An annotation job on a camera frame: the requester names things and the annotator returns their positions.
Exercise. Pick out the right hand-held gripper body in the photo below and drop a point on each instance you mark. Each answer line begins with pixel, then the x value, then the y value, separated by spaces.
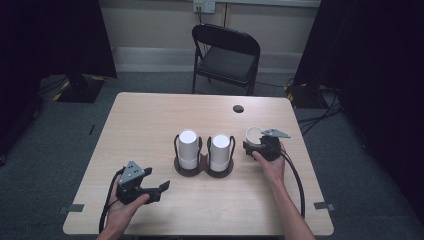
pixel 271 148

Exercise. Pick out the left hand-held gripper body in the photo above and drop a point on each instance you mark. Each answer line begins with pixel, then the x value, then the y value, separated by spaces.
pixel 130 186

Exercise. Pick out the single white paper cup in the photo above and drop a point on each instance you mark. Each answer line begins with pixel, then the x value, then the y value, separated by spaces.
pixel 253 136

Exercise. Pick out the stack of white paper cups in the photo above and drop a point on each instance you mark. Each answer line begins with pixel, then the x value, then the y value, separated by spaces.
pixel 188 150
pixel 220 151

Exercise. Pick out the black double cup holder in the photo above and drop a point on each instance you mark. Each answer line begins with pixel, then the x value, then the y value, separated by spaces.
pixel 202 167

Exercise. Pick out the person's right hand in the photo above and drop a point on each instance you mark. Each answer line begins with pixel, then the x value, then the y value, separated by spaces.
pixel 275 170

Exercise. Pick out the person's left hand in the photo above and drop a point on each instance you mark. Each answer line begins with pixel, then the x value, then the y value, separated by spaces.
pixel 121 211

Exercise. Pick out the black table grommet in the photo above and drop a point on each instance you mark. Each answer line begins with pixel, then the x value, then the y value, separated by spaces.
pixel 238 108

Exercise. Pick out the black stand base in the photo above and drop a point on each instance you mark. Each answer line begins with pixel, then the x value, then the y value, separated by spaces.
pixel 301 96
pixel 80 89

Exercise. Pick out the grey tape strip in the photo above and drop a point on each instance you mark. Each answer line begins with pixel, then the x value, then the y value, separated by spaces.
pixel 324 206
pixel 71 208

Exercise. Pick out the black folding chair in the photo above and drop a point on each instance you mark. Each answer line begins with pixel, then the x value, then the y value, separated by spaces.
pixel 226 61

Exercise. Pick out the dark curtain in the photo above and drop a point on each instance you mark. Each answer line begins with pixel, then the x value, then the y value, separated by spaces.
pixel 50 36
pixel 376 66

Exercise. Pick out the white wall socket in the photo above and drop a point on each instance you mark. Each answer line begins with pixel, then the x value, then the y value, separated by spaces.
pixel 204 6

